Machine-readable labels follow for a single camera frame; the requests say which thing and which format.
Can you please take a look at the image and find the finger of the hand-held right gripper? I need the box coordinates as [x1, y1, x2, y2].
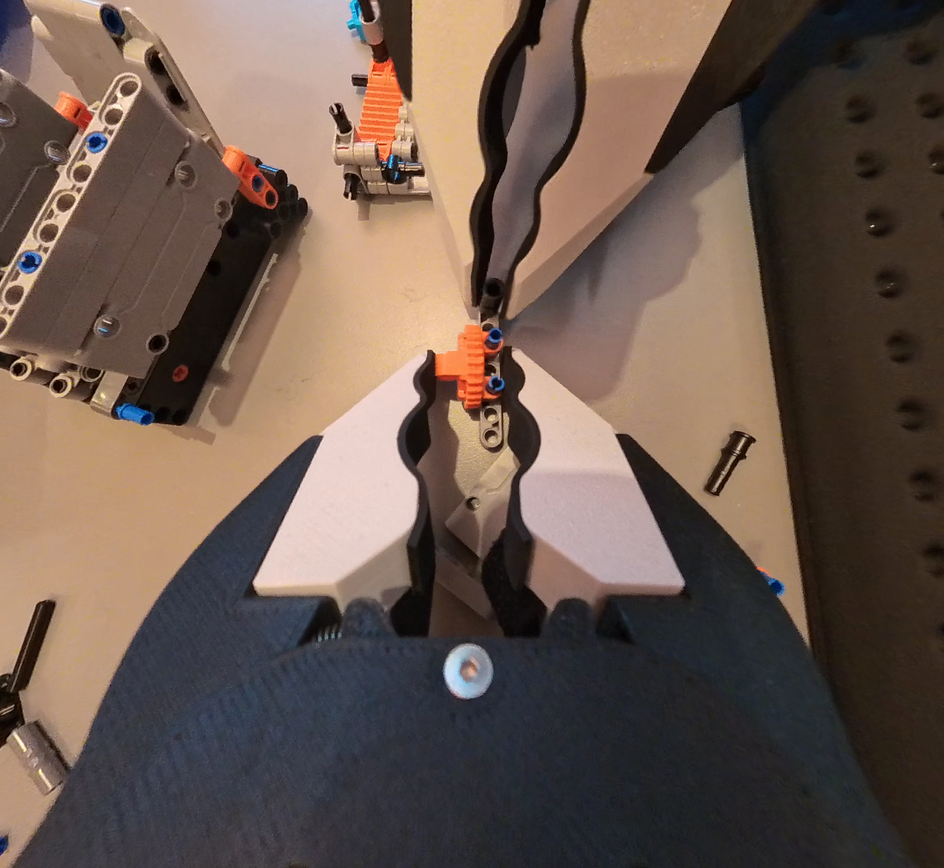
[499, 0, 777, 313]
[411, 0, 556, 309]

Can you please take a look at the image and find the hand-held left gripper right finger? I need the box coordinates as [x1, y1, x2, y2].
[499, 357, 687, 615]

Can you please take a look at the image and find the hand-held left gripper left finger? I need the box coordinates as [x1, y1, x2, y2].
[251, 355, 446, 615]

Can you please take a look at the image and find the grey beam with black pin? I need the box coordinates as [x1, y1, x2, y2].
[443, 448, 525, 545]

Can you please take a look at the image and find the orange connector block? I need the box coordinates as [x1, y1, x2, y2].
[436, 320, 514, 456]

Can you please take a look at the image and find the small orange grey subassembly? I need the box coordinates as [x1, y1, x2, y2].
[332, 0, 432, 205]

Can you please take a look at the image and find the loose black pin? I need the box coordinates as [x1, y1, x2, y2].
[704, 431, 756, 497]

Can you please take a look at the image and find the black angled axle piece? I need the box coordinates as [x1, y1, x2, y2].
[0, 600, 57, 707]

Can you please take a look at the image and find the grey black robot model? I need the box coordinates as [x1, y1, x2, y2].
[0, 0, 311, 430]

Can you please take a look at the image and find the grey pin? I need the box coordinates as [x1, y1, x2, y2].
[8, 724, 72, 795]

